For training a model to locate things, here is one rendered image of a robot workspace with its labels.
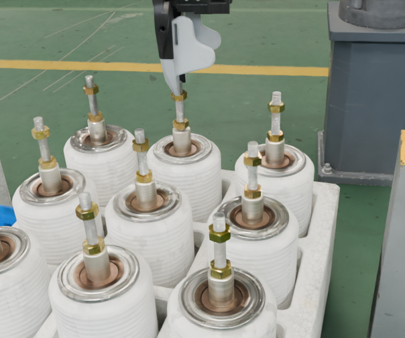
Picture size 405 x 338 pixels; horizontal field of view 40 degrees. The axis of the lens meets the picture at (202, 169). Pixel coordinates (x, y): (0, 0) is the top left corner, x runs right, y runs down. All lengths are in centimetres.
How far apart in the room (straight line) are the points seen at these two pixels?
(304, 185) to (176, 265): 17
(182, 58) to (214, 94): 85
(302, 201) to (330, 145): 43
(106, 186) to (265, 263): 26
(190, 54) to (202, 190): 17
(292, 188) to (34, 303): 30
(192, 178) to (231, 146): 55
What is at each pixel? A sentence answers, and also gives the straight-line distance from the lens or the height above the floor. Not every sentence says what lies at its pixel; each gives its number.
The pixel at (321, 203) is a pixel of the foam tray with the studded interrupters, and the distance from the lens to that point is 73.
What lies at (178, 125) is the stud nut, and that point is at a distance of 68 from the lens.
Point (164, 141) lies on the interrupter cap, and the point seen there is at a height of 25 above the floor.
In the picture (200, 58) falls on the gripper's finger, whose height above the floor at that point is 38.
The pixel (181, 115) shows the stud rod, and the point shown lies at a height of 30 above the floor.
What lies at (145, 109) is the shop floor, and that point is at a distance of 140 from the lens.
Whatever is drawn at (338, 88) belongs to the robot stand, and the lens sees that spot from 103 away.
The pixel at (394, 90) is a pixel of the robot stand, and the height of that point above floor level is 19.
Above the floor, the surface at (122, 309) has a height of 24.
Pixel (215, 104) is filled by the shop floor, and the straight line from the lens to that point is 140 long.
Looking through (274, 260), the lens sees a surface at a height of 23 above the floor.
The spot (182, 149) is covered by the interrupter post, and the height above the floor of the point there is 26.
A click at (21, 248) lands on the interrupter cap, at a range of 58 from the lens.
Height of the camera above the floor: 60
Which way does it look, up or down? 32 degrees down
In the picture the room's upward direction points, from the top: 3 degrees counter-clockwise
